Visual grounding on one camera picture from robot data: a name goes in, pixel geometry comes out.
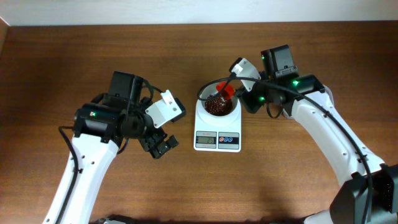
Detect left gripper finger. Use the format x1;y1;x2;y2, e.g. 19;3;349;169
150;147;164;159
165;135;179;149

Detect orange measuring scoop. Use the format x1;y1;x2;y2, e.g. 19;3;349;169
216;81;235;100

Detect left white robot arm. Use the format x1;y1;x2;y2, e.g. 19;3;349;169
44;72;186;223

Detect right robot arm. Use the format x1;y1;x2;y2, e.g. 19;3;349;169
229;45;397;223

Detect white digital kitchen scale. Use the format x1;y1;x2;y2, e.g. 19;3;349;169
193;97;242;152

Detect red beans in bowl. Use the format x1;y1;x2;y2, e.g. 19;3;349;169
205;95;233;116

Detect white round bowl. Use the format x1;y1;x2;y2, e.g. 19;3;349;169
200;83;237;116

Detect right black cable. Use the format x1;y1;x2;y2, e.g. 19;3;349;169
197;73;374;224

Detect black cable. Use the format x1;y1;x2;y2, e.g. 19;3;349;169
197;73;374;224
54;125;81;224

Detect left black cable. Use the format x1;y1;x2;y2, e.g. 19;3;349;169
54;125;81;224

